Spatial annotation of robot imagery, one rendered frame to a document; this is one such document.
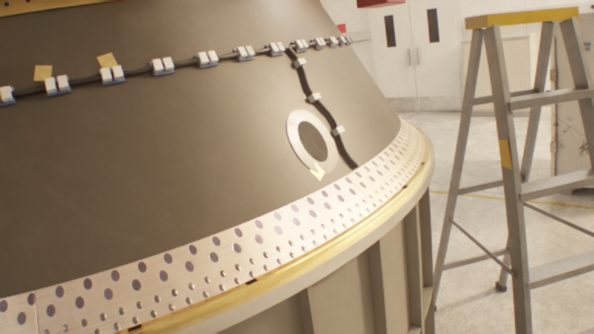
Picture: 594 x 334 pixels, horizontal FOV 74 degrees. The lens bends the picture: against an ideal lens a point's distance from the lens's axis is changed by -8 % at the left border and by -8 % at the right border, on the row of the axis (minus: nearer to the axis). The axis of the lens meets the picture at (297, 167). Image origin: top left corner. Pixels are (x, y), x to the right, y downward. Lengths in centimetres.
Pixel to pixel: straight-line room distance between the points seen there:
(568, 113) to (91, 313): 373
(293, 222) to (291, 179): 8
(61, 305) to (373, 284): 55
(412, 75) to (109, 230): 823
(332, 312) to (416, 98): 802
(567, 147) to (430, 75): 490
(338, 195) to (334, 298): 18
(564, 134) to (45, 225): 377
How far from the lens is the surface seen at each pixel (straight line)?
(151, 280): 61
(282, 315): 71
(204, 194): 65
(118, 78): 70
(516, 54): 745
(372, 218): 76
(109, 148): 66
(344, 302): 81
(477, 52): 174
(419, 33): 854
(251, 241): 65
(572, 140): 399
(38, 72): 72
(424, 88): 860
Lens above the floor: 147
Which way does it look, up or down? 15 degrees down
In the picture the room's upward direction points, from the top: 9 degrees counter-clockwise
